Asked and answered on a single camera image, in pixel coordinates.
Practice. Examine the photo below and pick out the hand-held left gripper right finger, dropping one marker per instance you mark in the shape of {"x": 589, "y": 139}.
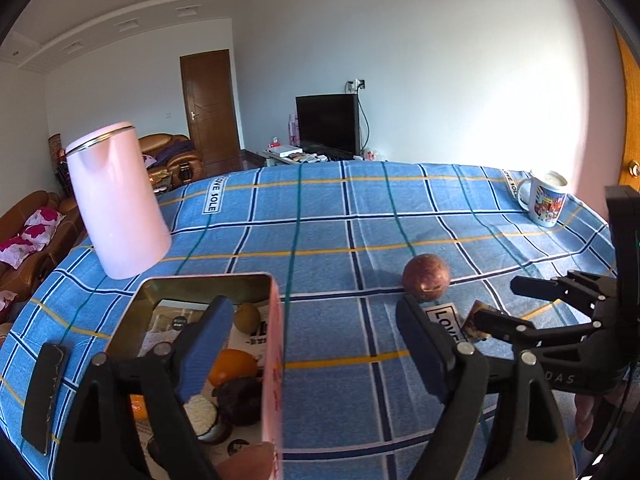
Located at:
{"x": 425, "y": 345}

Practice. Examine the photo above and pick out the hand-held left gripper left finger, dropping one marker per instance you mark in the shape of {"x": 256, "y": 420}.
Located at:
{"x": 205, "y": 345}

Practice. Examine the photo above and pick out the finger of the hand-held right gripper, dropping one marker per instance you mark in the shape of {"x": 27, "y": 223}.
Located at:
{"x": 505, "y": 329}
{"x": 545, "y": 287}

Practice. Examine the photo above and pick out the small brown wrapper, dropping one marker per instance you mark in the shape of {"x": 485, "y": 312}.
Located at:
{"x": 472, "y": 322}

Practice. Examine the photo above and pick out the large orange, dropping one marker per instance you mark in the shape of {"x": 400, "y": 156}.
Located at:
{"x": 232, "y": 365}

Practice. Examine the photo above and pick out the yellowish brown kiwi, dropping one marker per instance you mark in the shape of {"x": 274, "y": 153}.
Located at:
{"x": 247, "y": 317}

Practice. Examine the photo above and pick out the patterned brown round cake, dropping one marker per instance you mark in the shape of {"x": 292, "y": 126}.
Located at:
{"x": 200, "y": 412}

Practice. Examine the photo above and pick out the dark wrinkled passion fruit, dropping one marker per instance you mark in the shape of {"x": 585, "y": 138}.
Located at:
{"x": 242, "y": 402}

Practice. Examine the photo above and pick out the pink tin box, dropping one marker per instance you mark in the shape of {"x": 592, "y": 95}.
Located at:
{"x": 275, "y": 360}

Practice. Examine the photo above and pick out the pinkish brown round fruit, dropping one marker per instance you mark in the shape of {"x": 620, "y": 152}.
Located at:
{"x": 247, "y": 462}

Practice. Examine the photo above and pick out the person's right hand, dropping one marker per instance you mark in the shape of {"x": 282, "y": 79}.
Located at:
{"x": 585, "y": 412}

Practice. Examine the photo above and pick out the purple passion fruit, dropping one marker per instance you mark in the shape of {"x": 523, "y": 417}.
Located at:
{"x": 425, "y": 277}

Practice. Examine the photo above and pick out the white printed mug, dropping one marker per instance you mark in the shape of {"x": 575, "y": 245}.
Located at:
{"x": 547, "y": 205}

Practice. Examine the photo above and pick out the blue plaid tablecloth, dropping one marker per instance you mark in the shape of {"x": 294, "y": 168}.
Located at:
{"x": 350, "y": 260}

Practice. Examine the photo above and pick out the brass door knob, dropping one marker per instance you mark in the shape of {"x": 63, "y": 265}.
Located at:
{"x": 634, "y": 167}

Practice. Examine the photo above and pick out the pink electric kettle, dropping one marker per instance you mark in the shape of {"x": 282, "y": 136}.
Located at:
{"x": 120, "y": 210}

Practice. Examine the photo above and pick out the black smartphone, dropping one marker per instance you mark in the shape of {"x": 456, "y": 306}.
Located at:
{"x": 45, "y": 395}

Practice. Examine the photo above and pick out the white pink floral pillow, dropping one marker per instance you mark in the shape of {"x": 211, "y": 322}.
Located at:
{"x": 42, "y": 217}
{"x": 149, "y": 161}
{"x": 22, "y": 245}

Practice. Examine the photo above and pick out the brown leather sofa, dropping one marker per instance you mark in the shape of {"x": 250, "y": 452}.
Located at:
{"x": 22, "y": 280}

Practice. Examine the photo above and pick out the purple blanket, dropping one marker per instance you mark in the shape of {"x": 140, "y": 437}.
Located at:
{"x": 175, "y": 152}

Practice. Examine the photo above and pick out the orange wooden panel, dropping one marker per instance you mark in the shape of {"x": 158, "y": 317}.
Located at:
{"x": 631, "y": 110}

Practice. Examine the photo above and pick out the white plastic bag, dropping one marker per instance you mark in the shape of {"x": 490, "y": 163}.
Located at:
{"x": 370, "y": 154}

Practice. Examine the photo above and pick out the brown leather armchair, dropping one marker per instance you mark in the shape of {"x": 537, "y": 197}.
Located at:
{"x": 167, "y": 140}

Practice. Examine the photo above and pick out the white flat box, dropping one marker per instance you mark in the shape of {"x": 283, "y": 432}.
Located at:
{"x": 286, "y": 150}

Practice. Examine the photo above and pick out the low television stand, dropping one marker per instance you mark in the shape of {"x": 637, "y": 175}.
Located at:
{"x": 310, "y": 159}

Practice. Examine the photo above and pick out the pink upright item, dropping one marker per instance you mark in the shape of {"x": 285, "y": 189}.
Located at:
{"x": 293, "y": 130}

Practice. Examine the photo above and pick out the brown wooden door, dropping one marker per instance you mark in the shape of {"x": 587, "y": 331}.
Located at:
{"x": 210, "y": 105}

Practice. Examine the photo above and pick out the black television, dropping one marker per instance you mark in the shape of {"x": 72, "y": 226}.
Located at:
{"x": 325, "y": 120}

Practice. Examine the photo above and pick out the brown corner ornament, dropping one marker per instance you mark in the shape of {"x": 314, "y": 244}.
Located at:
{"x": 55, "y": 147}

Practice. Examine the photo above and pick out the white wall socket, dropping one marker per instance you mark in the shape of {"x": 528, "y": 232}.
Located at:
{"x": 356, "y": 84}

